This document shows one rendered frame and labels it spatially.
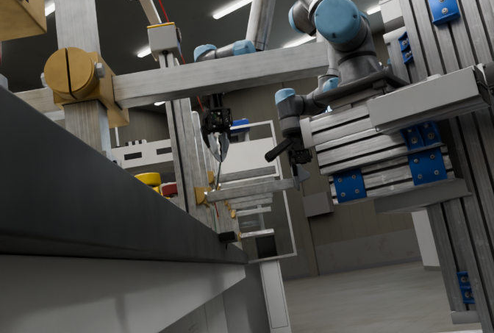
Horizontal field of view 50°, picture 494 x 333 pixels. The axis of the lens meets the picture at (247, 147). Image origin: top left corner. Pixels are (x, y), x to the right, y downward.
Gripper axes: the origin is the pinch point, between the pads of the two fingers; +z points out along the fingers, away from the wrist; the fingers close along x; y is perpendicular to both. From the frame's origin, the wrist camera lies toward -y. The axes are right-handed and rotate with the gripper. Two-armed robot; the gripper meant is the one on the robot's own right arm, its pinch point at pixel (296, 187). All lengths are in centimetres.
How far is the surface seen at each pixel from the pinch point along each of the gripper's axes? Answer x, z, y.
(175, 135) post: -57, -10, -32
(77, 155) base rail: -146, 14, -27
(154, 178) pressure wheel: -28, -6, -43
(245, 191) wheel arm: -26.5, 2.1, -17.2
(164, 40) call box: -59, -35, -31
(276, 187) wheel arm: -26.5, 2.3, -7.9
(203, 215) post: -30.8, 7.5, -30.3
